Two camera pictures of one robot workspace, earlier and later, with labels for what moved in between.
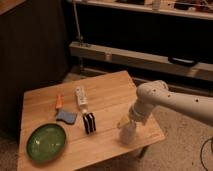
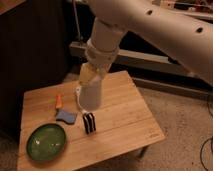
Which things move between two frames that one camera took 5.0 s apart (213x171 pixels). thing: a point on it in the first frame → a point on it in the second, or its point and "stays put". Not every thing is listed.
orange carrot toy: (58, 101) stays put
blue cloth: (68, 117) stays put
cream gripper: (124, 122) → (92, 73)
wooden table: (73, 125) stays put
